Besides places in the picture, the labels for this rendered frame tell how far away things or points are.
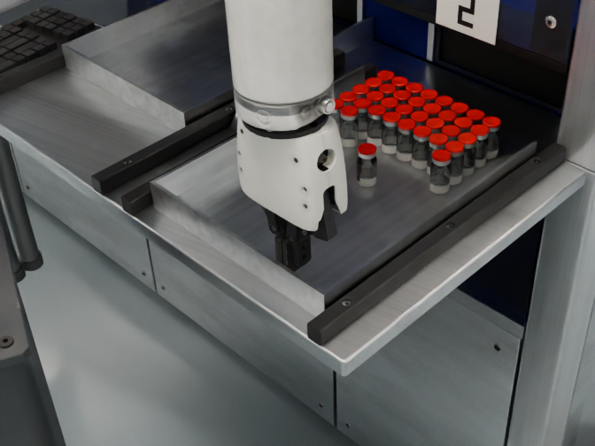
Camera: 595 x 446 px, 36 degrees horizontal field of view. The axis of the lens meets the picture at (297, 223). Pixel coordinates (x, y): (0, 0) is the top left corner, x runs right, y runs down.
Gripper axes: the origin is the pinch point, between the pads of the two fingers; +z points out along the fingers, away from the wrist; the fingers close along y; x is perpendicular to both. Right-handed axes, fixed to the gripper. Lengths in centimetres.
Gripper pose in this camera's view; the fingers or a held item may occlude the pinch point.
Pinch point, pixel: (293, 249)
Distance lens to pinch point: 88.7
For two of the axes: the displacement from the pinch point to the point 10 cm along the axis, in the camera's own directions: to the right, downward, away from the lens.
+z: 0.4, 7.8, 6.2
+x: -7.1, 4.6, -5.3
